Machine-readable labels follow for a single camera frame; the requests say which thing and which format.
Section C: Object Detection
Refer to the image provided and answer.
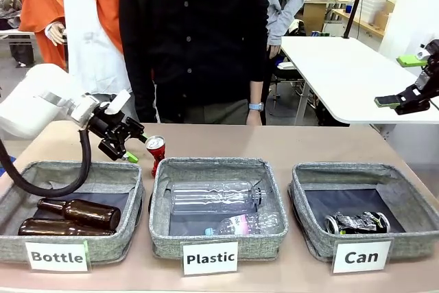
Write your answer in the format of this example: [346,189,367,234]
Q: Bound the person in black cardigan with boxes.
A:
[117,0,270,126]

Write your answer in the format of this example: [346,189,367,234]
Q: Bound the grey fabric basket labelled Can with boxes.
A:
[289,162,439,263]

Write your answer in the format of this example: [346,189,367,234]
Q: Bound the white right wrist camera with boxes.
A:
[414,44,431,61]

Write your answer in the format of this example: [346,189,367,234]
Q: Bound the brown cardboard box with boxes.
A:
[375,0,396,30]

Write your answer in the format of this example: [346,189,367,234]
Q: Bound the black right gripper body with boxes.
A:
[413,38,439,102]

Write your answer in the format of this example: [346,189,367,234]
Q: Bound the white Bottle label card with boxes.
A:
[24,240,91,272]

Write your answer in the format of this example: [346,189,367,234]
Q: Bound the plastic bottle with pink label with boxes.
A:
[204,211,285,237]

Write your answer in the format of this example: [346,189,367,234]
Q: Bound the white cloth on mannequin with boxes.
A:
[56,0,133,95]

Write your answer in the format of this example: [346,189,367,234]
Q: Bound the wooden background shelf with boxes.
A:
[331,8,385,38]

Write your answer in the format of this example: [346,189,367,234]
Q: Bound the brown glass bottle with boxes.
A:
[36,197,122,232]
[17,218,117,237]

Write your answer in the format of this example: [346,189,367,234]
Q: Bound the large clear plastic bottle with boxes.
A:
[169,179,264,216]

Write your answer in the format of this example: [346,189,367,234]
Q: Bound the white Can label card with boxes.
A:
[331,239,393,274]

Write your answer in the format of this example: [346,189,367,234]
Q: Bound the crushed black silver can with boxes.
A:
[324,210,392,235]

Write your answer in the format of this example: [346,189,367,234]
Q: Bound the person's left hand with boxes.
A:
[246,108,263,126]

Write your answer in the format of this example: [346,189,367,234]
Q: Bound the black tripod pole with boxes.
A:
[342,0,372,40]

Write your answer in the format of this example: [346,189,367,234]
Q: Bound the white Plastic label card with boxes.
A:
[181,241,239,277]

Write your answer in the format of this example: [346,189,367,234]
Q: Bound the wooden background cabinet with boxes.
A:
[302,0,331,36]

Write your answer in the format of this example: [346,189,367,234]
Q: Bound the mannequin in orange robe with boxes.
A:
[18,0,124,71]

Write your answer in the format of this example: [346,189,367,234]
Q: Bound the white background table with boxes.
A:
[278,35,439,126]

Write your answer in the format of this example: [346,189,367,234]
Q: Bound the pale mannequin hand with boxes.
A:
[44,21,67,47]

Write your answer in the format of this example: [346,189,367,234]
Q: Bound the grey fabric basket labelled Bottle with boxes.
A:
[0,160,145,263]

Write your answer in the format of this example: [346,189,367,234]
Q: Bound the grey fabric basket labelled Plastic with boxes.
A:
[148,156,289,261]

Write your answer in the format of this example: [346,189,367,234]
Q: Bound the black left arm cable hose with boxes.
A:
[0,127,93,198]

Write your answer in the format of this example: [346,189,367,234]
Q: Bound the person's left forearm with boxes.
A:
[248,79,265,104]

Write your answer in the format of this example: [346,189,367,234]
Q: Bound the crushed red soda can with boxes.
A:
[145,134,167,178]

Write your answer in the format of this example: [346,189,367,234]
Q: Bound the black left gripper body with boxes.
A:
[88,101,145,161]

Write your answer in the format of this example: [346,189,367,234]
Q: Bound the clear plastic storage bins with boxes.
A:
[358,0,389,16]

